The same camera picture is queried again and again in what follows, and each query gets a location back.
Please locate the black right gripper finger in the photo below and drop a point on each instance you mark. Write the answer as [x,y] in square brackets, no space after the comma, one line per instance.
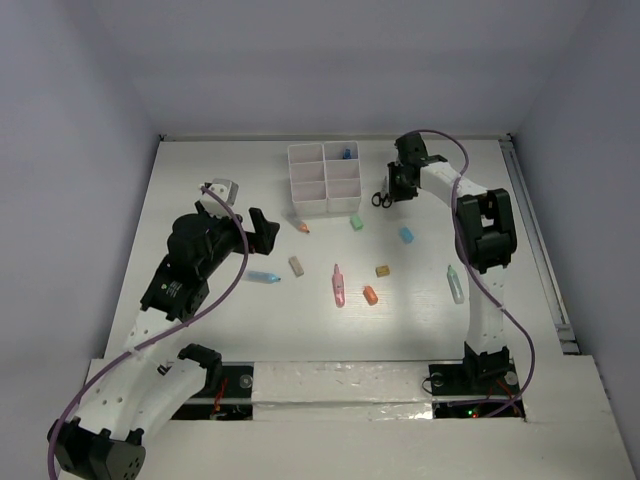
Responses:
[409,190]
[397,187]

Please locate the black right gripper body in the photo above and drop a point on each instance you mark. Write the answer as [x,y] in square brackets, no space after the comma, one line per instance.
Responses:
[396,168]

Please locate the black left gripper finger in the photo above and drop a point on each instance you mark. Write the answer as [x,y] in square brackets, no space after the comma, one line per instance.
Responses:
[263,242]
[260,224]

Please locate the black handled scissors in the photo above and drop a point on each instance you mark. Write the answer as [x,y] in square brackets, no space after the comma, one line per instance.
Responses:
[382,198]

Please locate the grey eraser block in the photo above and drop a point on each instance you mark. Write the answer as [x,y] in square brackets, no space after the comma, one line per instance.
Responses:
[296,266]

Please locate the pink highlighter pen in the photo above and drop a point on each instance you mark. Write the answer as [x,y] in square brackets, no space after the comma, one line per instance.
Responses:
[338,286]

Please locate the brown eraser block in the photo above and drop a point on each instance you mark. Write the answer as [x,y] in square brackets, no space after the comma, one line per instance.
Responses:
[382,271]

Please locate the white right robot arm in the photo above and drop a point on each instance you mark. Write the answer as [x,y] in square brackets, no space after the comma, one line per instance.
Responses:
[485,240]

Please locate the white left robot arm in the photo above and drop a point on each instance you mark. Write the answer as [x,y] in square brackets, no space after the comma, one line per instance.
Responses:
[107,435]

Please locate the blue highlighter pen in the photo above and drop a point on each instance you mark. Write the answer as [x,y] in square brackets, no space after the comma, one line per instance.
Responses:
[261,277]

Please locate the orange tip clear highlighter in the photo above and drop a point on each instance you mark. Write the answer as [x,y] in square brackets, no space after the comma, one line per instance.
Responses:
[296,222]

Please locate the blue highlighter cap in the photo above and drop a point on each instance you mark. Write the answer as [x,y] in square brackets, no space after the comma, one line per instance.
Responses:
[406,235]

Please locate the green highlighter cap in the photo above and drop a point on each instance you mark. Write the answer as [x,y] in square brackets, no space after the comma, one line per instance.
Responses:
[356,222]

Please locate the white left organizer box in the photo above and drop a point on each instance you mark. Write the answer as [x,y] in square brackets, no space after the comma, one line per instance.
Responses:
[307,179]

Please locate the green highlighter pen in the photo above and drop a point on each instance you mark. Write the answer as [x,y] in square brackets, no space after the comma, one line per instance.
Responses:
[455,285]

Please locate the orange highlighter cap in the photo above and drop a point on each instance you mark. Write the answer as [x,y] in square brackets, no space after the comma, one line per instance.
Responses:
[370,295]

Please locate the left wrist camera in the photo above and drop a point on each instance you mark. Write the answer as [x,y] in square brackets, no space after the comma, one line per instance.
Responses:
[225,189]

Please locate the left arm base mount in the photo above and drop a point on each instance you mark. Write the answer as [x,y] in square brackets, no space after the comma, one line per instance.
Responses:
[231,401]

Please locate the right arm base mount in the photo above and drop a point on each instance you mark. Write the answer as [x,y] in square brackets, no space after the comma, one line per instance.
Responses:
[480,385]

